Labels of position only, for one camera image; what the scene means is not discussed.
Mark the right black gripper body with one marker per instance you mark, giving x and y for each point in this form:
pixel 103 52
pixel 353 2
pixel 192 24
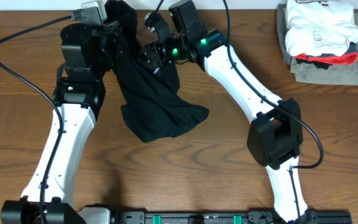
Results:
pixel 170 50

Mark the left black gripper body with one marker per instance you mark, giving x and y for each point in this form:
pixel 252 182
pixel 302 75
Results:
pixel 104 51

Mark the black t-shirt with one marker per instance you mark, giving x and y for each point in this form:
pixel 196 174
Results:
pixel 153 108

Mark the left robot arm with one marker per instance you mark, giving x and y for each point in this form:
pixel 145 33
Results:
pixel 88 49

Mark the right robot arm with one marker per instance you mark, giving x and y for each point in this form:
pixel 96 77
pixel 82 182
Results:
pixel 275 133

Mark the red and black folded garment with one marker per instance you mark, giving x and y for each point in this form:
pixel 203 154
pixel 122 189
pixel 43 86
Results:
pixel 324 61

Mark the white folded garment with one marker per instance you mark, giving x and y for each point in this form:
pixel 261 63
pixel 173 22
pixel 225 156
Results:
pixel 319 27

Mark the grey folded garment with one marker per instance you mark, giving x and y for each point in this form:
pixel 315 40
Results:
pixel 307 72

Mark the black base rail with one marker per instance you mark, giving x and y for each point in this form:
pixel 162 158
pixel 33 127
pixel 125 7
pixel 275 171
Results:
pixel 216 217

